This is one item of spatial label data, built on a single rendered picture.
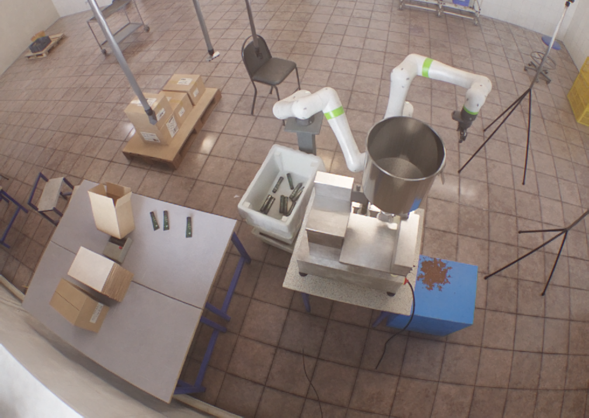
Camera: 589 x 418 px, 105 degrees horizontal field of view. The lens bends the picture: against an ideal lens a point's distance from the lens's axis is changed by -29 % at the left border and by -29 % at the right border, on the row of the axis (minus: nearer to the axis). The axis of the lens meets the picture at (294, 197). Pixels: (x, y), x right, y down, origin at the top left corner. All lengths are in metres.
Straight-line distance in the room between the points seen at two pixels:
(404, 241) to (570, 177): 3.25
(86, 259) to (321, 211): 1.59
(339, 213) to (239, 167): 2.09
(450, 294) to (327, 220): 1.13
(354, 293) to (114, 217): 1.66
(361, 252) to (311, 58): 3.54
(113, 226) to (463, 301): 2.43
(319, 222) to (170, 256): 1.18
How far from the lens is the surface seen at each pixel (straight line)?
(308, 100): 1.81
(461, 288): 2.28
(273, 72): 3.41
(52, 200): 3.92
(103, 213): 2.41
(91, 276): 2.24
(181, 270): 2.18
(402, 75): 1.82
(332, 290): 1.94
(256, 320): 2.72
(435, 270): 2.25
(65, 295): 2.33
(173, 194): 3.47
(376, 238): 1.55
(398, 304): 1.96
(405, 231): 1.46
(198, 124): 3.87
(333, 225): 1.41
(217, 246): 2.15
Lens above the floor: 2.63
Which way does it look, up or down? 59 degrees down
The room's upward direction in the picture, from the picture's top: 10 degrees counter-clockwise
